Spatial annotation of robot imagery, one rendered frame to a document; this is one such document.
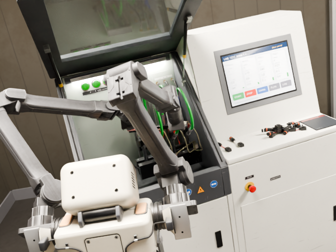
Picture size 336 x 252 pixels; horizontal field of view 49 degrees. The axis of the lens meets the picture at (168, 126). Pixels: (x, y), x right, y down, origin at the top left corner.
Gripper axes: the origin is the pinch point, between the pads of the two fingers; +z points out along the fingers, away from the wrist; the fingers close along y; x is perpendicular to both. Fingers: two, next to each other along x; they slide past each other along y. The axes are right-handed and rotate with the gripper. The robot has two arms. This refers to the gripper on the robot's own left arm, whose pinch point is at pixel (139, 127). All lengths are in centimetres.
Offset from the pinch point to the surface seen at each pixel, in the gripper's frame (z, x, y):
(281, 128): 47, 1, -62
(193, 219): 37, 39, -7
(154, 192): 14.8, 27.3, 2.9
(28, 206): 156, -40, 189
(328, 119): 60, -1, -87
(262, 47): 32, -42, -65
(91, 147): 30, -14, 43
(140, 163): 24.6, 7.0, 12.0
